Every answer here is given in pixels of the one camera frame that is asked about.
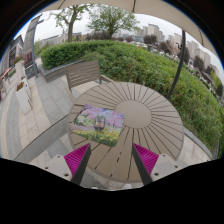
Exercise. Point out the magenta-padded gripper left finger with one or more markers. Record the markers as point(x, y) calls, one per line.
point(77, 159)

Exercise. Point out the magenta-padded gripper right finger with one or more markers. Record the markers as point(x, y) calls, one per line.
point(146, 160)

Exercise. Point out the cherry blossom print mouse pad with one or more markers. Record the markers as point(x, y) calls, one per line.
point(113, 131)

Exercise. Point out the white planter box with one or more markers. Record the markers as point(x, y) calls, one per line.
point(23, 100)

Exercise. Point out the brown slatted chair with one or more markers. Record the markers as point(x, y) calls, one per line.
point(82, 71)

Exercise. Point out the green hedge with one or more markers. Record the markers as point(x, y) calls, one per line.
point(133, 63)

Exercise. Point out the sparse-leaved tree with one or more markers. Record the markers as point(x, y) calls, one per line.
point(70, 33)

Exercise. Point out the tall grey sign pillar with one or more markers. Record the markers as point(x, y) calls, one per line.
point(30, 40)

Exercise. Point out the group of apartment buildings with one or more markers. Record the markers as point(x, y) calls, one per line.
point(153, 30)

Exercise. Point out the round leafy tree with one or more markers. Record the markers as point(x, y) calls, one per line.
point(111, 20)

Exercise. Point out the beige patio umbrella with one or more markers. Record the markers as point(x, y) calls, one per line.
point(160, 8)

